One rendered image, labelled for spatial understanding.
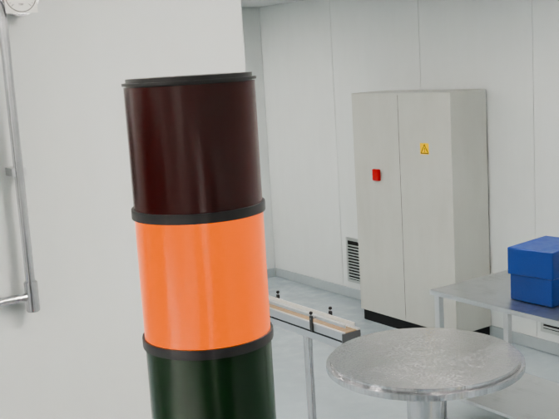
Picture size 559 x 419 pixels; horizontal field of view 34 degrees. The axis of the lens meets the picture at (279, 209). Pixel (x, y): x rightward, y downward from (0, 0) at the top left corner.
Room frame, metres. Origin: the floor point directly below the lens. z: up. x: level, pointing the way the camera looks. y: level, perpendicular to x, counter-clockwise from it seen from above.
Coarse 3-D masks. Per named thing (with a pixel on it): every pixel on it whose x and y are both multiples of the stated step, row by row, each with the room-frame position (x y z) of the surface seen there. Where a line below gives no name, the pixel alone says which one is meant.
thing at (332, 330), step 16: (272, 304) 5.24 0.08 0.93; (288, 304) 5.14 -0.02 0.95; (272, 320) 5.12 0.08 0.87; (288, 320) 4.99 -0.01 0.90; (304, 320) 4.85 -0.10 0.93; (320, 320) 4.84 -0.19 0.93; (336, 320) 4.81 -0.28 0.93; (320, 336) 4.73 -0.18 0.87; (336, 336) 4.62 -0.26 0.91; (352, 336) 4.61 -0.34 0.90
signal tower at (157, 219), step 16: (128, 80) 0.33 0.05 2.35; (144, 80) 0.32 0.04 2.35; (160, 80) 0.32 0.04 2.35; (176, 80) 0.32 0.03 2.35; (192, 80) 0.32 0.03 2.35; (208, 80) 0.32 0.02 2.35; (224, 80) 0.32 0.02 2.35; (240, 80) 0.33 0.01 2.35; (256, 208) 0.33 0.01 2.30; (160, 224) 0.32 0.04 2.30; (176, 224) 0.32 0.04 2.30; (144, 336) 0.34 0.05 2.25; (272, 336) 0.33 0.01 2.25; (160, 352) 0.32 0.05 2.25; (176, 352) 0.32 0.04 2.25; (192, 352) 0.31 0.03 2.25; (208, 352) 0.31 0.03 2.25; (224, 352) 0.32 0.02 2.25; (240, 352) 0.32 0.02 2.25
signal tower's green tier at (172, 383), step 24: (168, 360) 0.32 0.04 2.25; (216, 360) 0.32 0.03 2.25; (240, 360) 0.32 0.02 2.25; (264, 360) 0.33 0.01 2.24; (168, 384) 0.32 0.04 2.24; (192, 384) 0.32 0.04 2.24; (216, 384) 0.32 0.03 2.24; (240, 384) 0.32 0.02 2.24; (264, 384) 0.33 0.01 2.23; (168, 408) 0.32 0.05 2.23; (192, 408) 0.32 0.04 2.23; (216, 408) 0.32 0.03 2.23; (240, 408) 0.32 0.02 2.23; (264, 408) 0.33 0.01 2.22
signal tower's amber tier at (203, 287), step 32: (192, 224) 0.32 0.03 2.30; (224, 224) 0.32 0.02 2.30; (256, 224) 0.33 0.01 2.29; (160, 256) 0.32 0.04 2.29; (192, 256) 0.32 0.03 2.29; (224, 256) 0.32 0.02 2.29; (256, 256) 0.33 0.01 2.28; (160, 288) 0.32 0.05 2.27; (192, 288) 0.32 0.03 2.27; (224, 288) 0.32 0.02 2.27; (256, 288) 0.33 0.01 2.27; (160, 320) 0.32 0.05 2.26; (192, 320) 0.32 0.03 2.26; (224, 320) 0.32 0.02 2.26; (256, 320) 0.33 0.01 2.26
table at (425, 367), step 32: (352, 352) 4.25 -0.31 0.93; (384, 352) 4.22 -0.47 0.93; (416, 352) 4.19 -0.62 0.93; (448, 352) 4.17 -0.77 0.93; (480, 352) 4.14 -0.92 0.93; (512, 352) 4.11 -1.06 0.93; (352, 384) 3.87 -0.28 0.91; (384, 384) 3.79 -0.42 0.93; (416, 384) 3.77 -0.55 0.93; (448, 384) 3.75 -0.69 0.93; (480, 384) 3.74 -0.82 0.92; (416, 416) 4.09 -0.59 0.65
